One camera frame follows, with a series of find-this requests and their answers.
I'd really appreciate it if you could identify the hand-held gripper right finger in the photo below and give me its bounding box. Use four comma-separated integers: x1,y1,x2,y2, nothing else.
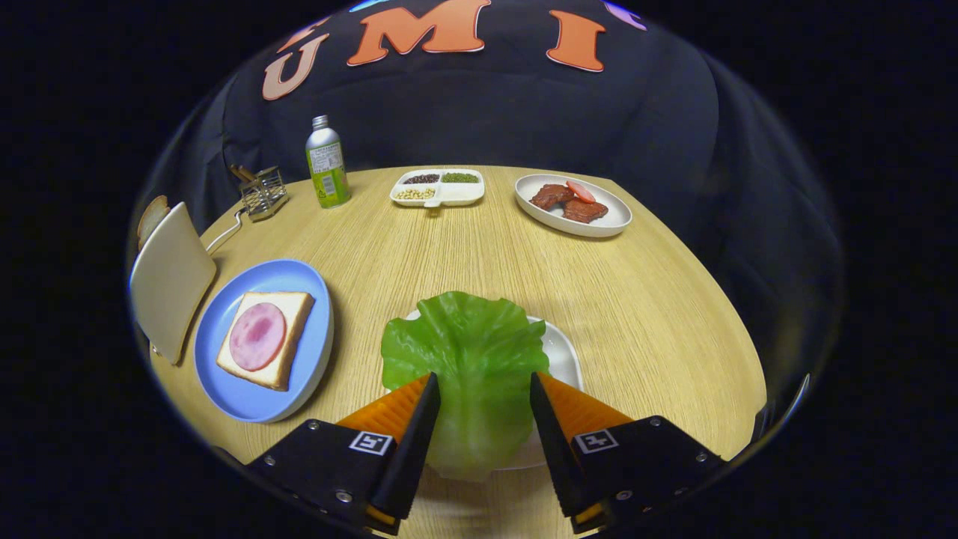
530,372,727,534

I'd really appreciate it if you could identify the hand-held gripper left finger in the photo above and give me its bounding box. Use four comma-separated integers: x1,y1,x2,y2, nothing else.
247,373,441,536

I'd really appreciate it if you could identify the green lettuce leaf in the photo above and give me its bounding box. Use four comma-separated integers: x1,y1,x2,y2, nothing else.
380,291,551,481

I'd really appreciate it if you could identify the browned toast slice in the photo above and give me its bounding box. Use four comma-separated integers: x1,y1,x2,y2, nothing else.
137,195,171,252

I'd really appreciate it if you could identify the small white dish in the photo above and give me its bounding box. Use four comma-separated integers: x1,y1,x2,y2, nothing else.
389,308,584,472

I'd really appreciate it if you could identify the blue plate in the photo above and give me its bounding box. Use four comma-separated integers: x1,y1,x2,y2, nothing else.
194,259,335,424

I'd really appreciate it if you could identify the white bread slice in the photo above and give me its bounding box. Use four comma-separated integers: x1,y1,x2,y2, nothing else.
216,291,316,392

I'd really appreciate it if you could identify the pink ham slice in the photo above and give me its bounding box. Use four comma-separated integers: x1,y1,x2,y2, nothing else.
229,302,287,372

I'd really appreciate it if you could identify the white oval plate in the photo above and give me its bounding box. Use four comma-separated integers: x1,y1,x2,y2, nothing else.
514,174,633,238

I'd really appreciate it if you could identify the dark red meat piece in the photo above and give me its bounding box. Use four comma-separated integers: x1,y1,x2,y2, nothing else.
562,198,609,224
530,184,576,211

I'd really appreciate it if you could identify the white divided bean dish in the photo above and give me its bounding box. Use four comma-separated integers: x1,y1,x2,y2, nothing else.
390,168,486,209

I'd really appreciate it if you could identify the white toaster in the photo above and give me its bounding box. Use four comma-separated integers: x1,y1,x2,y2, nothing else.
129,201,218,366

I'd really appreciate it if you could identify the silver green bottle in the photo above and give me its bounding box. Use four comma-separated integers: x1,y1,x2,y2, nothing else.
305,115,351,209

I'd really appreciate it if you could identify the black backdrop cloth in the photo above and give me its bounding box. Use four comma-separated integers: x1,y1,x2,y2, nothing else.
131,0,843,405

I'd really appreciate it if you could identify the white toaster cable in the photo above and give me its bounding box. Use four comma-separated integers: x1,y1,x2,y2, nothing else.
206,208,248,254

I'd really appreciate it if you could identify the wire mesh utensil holder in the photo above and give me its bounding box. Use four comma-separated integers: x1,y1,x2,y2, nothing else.
239,166,288,222

